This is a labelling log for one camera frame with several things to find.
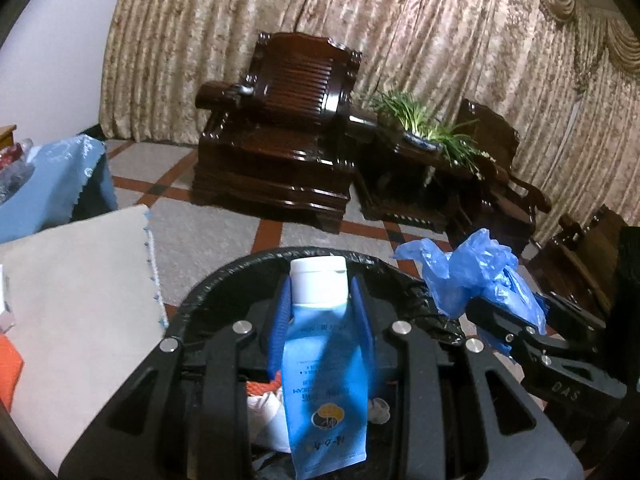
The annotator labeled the blue plastic bag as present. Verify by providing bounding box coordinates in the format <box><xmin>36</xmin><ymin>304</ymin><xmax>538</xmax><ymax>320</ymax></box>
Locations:
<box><xmin>394</xmin><ymin>229</ymin><xmax>547</xmax><ymax>335</ymax></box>

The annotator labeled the blue white tube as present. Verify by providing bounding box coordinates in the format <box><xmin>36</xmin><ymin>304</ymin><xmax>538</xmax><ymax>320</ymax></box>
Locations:
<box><xmin>282</xmin><ymin>256</ymin><xmax>368</xmax><ymax>479</ymax></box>

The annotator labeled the white tissue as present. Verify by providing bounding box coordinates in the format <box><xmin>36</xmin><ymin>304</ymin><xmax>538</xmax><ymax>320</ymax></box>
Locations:
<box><xmin>247</xmin><ymin>389</ymin><xmax>291</xmax><ymax>453</ymax></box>

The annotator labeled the orange knitted cloth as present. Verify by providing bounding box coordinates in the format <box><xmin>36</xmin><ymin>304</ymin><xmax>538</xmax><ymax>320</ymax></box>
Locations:
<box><xmin>0</xmin><ymin>335</ymin><xmax>24</xmax><ymax>411</ymax></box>

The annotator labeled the black lined trash bin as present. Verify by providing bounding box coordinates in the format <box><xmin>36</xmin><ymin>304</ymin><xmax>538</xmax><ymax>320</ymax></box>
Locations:
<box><xmin>162</xmin><ymin>246</ymin><xmax>471</xmax><ymax>480</ymax></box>

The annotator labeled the dark wooden armchair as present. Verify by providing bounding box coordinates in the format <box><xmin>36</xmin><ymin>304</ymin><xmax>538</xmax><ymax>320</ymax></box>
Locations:
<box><xmin>191</xmin><ymin>32</ymin><xmax>376</xmax><ymax>233</ymax></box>
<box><xmin>447</xmin><ymin>99</ymin><xmax>552</xmax><ymax>255</ymax></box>

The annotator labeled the dark wooden side table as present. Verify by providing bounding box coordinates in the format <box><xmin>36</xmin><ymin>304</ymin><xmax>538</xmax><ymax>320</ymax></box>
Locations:
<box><xmin>355</xmin><ymin>126</ymin><xmax>480</xmax><ymax>233</ymax></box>

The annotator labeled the beige table cloth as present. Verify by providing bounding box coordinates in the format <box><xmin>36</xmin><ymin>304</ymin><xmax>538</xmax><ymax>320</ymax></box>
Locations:
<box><xmin>1</xmin><ymin>205</ymin><xmax>167</xmax><ymax>472</ymax></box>

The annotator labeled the green potted plant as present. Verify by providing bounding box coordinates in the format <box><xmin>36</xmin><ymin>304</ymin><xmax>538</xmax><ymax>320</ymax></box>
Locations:
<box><xmin>370</xmin><ymin>89</ymin><xmax>496</xmax><ymax>179</ymax></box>

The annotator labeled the blue table cloth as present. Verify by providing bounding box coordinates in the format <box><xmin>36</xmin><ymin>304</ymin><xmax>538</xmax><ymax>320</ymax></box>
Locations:
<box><xmin>1</xmin><ymin>134</ymin><xmax>117</xmax><ymax>243</ymax></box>

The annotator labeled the brown patterned curtain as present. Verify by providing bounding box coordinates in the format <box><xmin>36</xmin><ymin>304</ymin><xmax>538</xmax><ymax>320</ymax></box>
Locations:
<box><xmin>99</xmin><ymin>0</ymin><xmax>639</xmax><ymax>241</ymax></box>

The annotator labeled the clear bag of fruit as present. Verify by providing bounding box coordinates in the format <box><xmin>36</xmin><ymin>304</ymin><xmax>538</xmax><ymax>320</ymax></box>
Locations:
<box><xmin>0</xmin><ymin>139</ymin><xmax>35</xmax><ymax>204</ymax></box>

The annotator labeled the wooden cabinet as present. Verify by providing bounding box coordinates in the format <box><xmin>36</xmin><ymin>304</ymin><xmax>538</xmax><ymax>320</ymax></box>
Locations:
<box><xmin>0</xmin><ymin>125</ymin><xmax>16</xmax><ymax>151</ymax></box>

